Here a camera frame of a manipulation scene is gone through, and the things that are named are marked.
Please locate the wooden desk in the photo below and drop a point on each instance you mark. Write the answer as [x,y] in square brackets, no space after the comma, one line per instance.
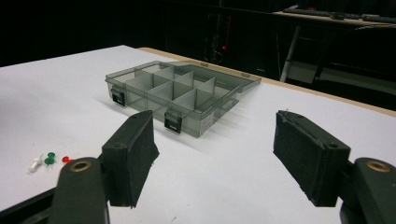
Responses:
[345,21]

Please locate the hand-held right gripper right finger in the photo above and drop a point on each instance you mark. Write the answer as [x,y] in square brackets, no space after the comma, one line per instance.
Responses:
[308,155]

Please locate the white pushpin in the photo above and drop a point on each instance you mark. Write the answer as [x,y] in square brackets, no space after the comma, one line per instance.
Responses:
[35,164]

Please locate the dark device with red light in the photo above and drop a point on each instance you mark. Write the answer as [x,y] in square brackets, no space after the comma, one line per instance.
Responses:
[218,40]

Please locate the black keyboard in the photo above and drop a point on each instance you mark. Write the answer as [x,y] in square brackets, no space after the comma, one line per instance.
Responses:
[306,12]
[379,18]

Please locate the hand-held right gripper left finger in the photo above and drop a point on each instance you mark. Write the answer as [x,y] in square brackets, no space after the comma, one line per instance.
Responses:
[129,155]

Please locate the transparent grey compartment box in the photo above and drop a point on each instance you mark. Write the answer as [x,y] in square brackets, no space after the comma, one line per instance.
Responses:
[183,93]

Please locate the red pushpin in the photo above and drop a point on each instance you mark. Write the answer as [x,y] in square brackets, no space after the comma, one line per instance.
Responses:
[65,159]

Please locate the white metal stand leg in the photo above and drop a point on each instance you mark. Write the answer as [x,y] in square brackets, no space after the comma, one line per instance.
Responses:
[289,56]

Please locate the green pushpin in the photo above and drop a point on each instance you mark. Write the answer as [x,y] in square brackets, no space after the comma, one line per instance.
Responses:
[49,159]

